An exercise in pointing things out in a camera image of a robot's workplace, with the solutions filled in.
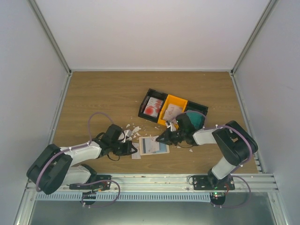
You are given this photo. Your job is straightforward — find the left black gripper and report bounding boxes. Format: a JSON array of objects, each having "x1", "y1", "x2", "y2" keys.
[{"x1": 111, "y1": 140, "x2": 137, "y2": 157}]

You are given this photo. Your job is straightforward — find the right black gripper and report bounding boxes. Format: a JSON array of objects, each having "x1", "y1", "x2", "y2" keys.
[{"x1": 156, "y1": 128, "x2": 186, "y2": 146}]

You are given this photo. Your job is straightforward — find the beige leather card holder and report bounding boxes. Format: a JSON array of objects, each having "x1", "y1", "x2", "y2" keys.
[{"x1": 131, "y1": 136, "x2": 170, "y2": 159}]

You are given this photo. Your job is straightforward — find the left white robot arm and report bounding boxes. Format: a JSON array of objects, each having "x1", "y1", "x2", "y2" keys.
[{"x1": 26, "y1": 124, "x2": 138, "y2": 195}]

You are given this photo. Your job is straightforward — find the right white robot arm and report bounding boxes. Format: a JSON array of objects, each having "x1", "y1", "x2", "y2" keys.
[{"x1": 156, "y1": 111, "x2": 258, "y2": 190}]

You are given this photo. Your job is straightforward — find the red circle cards stack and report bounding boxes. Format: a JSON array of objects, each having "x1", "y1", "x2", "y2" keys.
[{"x1": 143, "y1": 97, "x2": 163, "y2": 117}]

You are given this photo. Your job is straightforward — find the teal cards stack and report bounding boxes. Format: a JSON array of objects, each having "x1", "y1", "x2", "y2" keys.
[{"x1": 187, "y1": 110, "x2": 205, "y2": 129}]

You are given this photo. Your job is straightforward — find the yellow bin middle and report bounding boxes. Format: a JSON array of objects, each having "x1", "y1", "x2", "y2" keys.
[{"x1": 157, "y1": 95, "x2": 188, "y2": 128}]

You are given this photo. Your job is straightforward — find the black bin right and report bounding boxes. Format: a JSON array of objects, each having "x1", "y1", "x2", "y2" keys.
[{"x1": 185, "y1": 101, "x2": 208, "y2": 126}]

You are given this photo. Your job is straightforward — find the black bin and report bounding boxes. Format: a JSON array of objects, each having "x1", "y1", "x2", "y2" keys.
[
  {"x1": 185, "y1": 101, "x2": 208, "y2": 126},
  {"x1": 138, "y1": 89, "x2": 168, "y2": 123}
]

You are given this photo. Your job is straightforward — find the black bin left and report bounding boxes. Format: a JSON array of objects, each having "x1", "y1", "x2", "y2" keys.
[{"x1": 138, "y1": 89, "x2": 168, "y2": 123}]

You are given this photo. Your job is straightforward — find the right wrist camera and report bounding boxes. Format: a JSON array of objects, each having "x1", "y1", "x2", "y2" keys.
[{"x1": 165, "y1": 120, "x2": 177, "y2": 132}]

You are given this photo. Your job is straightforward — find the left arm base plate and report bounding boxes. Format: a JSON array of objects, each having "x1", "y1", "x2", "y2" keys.
[{"x1": 68, "y1": 175, "x2": 112, "y2": 206}]

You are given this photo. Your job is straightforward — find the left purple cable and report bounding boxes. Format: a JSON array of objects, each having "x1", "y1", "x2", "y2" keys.
[{"x1": 35, "y1": 112, "x2": 115, "y2": 193}]

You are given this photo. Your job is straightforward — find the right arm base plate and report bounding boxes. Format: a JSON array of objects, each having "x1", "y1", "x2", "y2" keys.
[{"x1": 188, "y1": 174, "x2": 235, "y2": 207}]

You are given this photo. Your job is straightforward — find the grey slotted cable duct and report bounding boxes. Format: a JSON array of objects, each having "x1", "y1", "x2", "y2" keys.
[{"x1": 36, "y1": 192, "x2": 210, "y2": 203}]

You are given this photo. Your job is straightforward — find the aluminium rail frame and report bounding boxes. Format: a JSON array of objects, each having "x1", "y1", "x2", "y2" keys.
[{"x1": 13, "y1": 172, "x2": 287, "y2": 225}]

